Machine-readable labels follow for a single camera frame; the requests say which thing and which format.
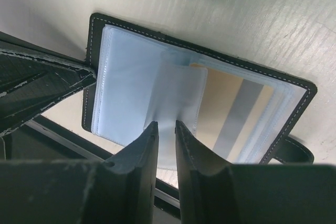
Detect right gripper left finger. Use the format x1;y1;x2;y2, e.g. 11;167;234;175
1;122;159;223

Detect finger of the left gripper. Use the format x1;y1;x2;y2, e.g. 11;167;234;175
1;33;97;136

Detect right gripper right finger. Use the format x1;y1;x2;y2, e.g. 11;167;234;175
175;121;335;223

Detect black leather card holder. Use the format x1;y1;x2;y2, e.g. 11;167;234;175
82;13;317;170

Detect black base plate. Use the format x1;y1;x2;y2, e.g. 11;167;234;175
1;116;181;223

